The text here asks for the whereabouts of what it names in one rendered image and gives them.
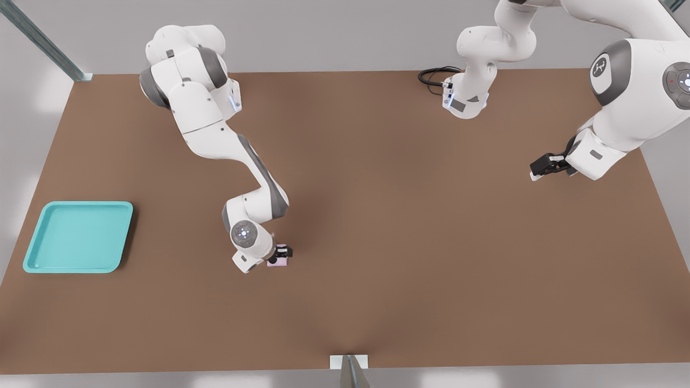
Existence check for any pale blue-green tray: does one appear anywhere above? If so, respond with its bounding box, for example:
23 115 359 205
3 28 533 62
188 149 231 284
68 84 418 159
23 201 134 274

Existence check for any black cable loop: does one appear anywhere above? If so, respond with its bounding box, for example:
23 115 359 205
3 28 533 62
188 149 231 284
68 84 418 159
418 66 463 96

